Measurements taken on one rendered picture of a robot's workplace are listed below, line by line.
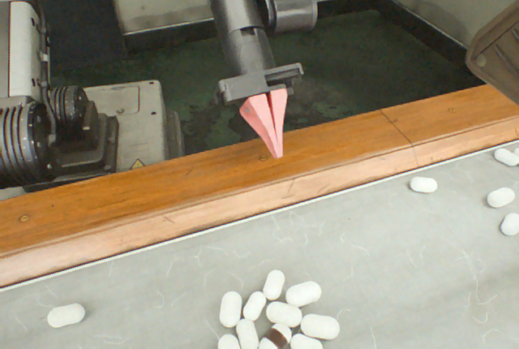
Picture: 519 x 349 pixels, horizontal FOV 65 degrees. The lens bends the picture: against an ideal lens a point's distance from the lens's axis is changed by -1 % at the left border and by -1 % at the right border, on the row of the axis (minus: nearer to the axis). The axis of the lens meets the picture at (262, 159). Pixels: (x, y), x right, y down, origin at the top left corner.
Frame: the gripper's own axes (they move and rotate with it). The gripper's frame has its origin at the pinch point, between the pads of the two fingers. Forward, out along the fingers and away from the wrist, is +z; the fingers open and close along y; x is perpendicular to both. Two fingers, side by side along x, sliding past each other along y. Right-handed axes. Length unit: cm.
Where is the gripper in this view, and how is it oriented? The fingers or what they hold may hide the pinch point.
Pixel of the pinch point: (276, 151)
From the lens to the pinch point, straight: 49.4
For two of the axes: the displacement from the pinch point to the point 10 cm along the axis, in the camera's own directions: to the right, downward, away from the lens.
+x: -2.0, 1.2, 9.7
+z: 2.8, 9.6, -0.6
